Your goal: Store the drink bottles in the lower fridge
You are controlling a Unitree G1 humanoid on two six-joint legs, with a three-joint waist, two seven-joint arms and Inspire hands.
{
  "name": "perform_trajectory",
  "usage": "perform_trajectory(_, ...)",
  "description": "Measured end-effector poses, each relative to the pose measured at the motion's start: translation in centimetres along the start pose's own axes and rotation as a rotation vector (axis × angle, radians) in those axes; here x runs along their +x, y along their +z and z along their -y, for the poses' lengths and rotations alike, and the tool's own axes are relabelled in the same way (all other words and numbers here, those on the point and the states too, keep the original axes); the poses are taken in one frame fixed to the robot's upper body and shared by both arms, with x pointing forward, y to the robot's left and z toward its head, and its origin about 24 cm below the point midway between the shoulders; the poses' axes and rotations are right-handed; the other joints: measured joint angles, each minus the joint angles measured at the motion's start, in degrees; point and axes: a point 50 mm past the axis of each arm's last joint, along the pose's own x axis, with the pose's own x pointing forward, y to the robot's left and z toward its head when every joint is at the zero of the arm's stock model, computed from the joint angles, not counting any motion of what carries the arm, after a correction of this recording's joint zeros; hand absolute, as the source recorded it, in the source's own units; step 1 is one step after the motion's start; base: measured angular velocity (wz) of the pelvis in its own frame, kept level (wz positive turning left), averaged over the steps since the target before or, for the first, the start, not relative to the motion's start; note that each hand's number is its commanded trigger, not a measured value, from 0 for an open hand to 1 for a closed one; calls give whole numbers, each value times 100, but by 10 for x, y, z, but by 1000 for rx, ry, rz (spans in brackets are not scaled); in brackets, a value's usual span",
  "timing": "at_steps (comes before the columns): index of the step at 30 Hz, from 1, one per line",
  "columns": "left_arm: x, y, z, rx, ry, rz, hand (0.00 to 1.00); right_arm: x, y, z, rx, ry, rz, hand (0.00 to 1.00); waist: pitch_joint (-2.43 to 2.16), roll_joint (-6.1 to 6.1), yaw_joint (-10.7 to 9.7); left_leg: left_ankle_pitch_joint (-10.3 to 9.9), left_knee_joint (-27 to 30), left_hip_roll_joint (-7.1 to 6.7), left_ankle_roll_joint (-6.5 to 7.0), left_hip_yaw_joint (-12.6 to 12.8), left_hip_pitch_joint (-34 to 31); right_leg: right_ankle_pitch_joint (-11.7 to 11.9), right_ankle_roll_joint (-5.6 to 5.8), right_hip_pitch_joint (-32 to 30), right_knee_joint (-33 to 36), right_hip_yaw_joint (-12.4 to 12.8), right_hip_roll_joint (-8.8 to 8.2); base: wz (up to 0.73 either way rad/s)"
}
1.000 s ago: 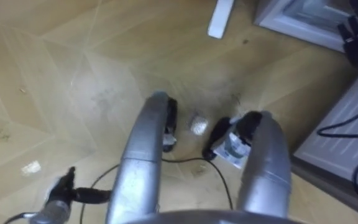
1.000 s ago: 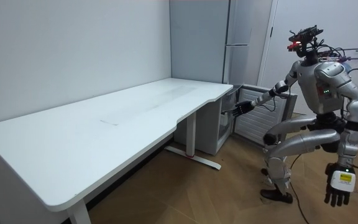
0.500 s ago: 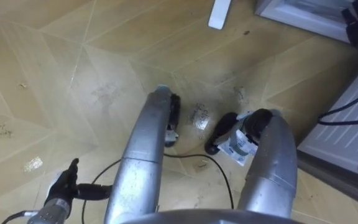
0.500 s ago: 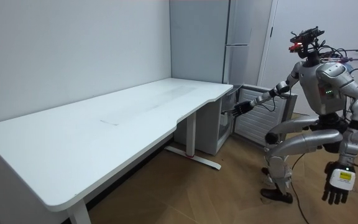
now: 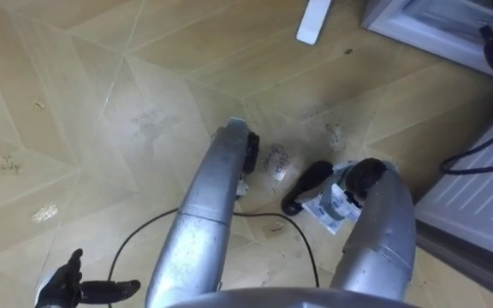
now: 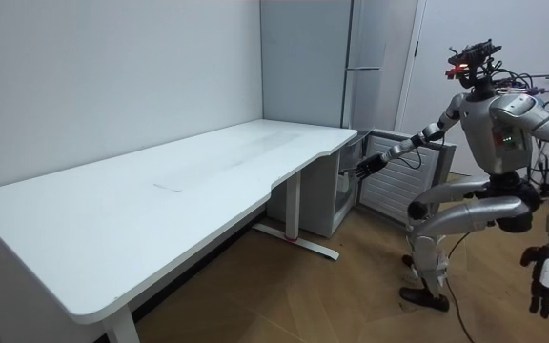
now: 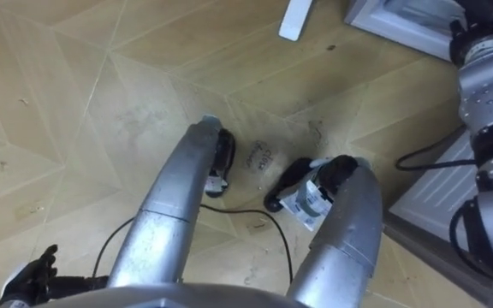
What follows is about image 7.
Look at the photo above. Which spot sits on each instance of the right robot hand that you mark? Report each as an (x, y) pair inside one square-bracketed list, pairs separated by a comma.
[(482, 17)]

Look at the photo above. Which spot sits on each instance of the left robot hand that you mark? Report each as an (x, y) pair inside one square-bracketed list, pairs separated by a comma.
[(30, 278)]

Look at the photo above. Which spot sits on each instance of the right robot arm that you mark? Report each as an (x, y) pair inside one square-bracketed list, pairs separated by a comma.
[(492, 128)]

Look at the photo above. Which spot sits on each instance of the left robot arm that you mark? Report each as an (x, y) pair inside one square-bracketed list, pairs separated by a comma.
[(77, 284)]

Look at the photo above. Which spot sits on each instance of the grey fridge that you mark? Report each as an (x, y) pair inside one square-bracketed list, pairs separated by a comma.
[(400, 21)]

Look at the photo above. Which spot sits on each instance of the robot body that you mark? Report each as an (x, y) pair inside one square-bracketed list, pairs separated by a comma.
[(165, 297)]

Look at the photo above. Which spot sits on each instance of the robot legs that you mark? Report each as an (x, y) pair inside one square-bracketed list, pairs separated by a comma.
[(165, 205)]

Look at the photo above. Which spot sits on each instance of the open fridge door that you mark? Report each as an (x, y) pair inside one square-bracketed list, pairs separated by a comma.
[(435, 192)]

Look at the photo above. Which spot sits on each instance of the white desk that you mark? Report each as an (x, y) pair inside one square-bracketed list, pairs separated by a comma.
[(295, 17)]

